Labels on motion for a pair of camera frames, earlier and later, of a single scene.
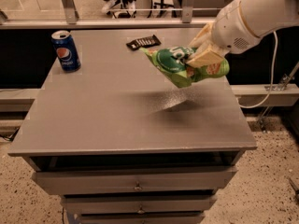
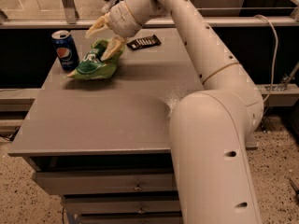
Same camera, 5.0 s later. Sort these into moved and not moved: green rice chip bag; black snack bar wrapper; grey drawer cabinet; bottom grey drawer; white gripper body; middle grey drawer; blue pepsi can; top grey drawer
Moved: white gripper body; green rice chip bag
Not moved: middle grey drawer; bottom grey drawer; black snack bar wrapper; grey drawer cabinet; top grey drawer; blue pepsi can
